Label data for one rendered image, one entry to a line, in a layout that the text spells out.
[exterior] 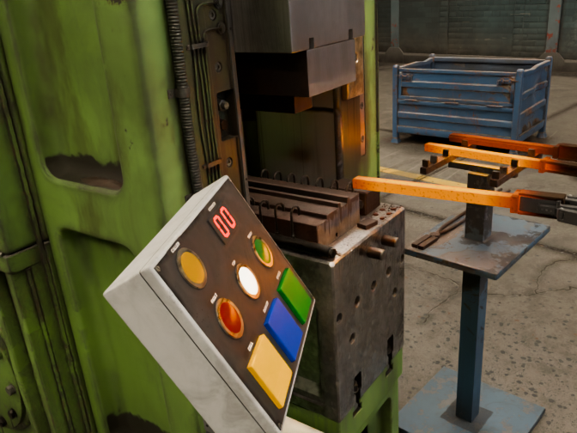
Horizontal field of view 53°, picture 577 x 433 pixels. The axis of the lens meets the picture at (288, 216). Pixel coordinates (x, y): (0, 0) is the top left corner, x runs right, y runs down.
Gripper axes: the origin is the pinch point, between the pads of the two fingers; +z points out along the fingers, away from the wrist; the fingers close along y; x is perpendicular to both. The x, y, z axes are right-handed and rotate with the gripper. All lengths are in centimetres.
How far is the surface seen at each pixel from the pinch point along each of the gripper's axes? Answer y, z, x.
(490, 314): 124, 40, -106
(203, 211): -56, 34, 13
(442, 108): 374, 163, -72
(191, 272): -67, 27, 10
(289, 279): -44, 29, -3
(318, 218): -8.7, 45.7, -8.8
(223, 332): -67, 22, 2
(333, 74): -3, 44, 23
